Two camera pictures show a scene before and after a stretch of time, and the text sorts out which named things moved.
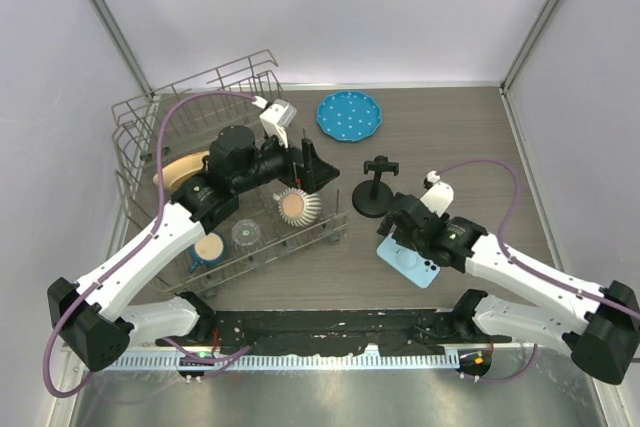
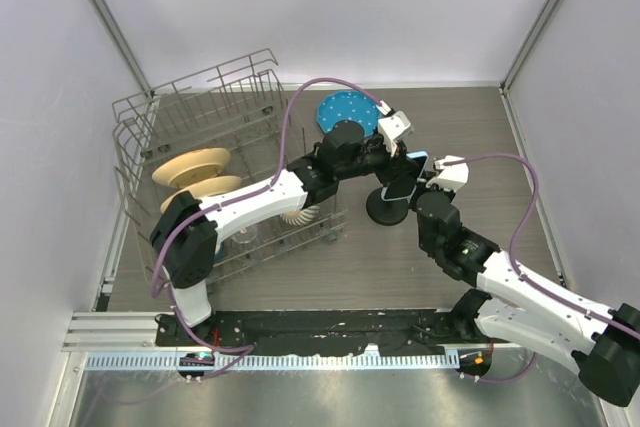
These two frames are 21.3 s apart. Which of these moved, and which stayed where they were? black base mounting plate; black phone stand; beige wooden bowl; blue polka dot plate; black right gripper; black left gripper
Moved: black right gripper; black phone stand; black left gripper
Stayed: blue polka dot plate; beige wooden bowl; black base mounting plate
